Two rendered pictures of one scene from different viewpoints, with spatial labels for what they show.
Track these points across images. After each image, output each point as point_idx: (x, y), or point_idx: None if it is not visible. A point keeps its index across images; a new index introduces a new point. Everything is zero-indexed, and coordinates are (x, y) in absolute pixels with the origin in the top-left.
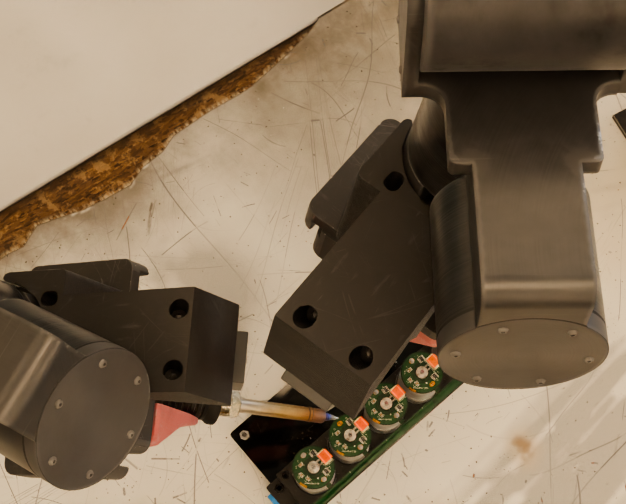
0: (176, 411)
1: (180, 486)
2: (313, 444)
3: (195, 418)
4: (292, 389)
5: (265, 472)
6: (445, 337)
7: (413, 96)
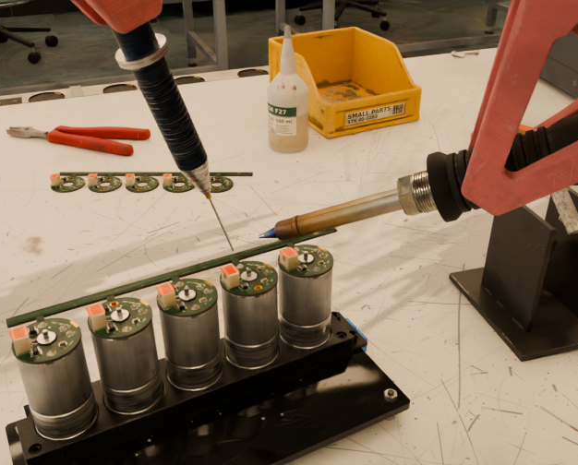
0: (503, 31)
1: (478, 381)
2: (298, 355)
3: (469, 144)
4: (312, 435)
5: (367, 358)
6: None
7: None
